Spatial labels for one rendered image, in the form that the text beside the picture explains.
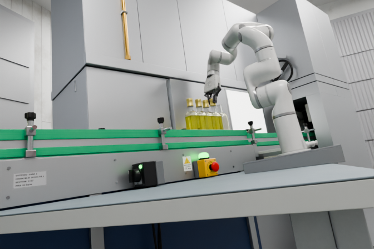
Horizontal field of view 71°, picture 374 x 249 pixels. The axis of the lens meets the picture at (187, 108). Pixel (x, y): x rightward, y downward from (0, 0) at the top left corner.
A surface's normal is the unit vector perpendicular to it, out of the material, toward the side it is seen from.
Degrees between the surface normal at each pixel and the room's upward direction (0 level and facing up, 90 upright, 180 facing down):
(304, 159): 90
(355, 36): 90
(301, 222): 90
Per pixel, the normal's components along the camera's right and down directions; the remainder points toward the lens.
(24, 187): 0.64, -0.26
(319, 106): -0.76, -0.05
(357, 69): -0.37, -0.17
